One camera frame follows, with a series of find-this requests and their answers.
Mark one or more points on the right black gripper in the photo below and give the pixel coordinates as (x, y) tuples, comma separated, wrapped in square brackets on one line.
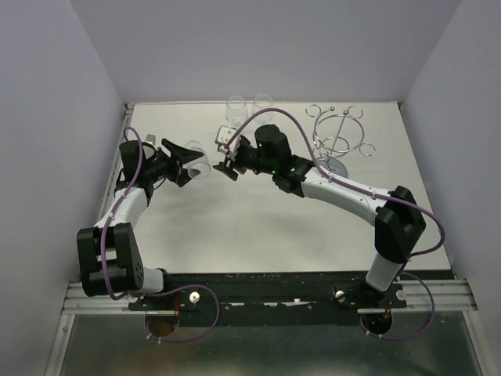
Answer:
[(228, 171)]

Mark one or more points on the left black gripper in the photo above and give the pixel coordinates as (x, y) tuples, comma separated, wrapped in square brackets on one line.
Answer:
[(182, 155)]

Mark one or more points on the clear wine glass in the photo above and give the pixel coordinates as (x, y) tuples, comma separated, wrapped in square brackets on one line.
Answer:
[(236, 111)]

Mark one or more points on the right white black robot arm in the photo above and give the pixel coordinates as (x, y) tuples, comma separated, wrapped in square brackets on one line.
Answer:
[(397, 223)]

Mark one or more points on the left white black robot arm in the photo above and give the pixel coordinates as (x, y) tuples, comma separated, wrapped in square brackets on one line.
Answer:
[(108, 253)]

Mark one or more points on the chrome wine glass rack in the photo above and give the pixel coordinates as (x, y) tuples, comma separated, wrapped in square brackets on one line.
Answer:
[(336, 134)]

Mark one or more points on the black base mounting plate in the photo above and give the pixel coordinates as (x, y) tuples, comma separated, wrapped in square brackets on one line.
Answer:
[(268, 299)]

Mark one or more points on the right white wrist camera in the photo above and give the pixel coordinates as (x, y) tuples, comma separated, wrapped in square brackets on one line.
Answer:
[(227, 141)]

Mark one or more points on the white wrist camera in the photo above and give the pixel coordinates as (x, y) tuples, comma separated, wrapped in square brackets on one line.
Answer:
[(227, 141), (150, 138)]

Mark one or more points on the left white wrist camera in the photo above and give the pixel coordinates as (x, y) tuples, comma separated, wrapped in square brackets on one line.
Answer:
[(150, 138)]

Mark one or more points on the aluminium left side rail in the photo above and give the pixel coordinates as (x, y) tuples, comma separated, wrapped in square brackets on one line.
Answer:
[(108, 194)]

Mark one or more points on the aluminium rail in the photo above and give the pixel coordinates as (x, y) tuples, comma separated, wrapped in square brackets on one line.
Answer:
[(410, 296), (108, 194)]

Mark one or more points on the aluminium front rail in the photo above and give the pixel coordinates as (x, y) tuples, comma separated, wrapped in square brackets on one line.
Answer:
[(410, 296)]

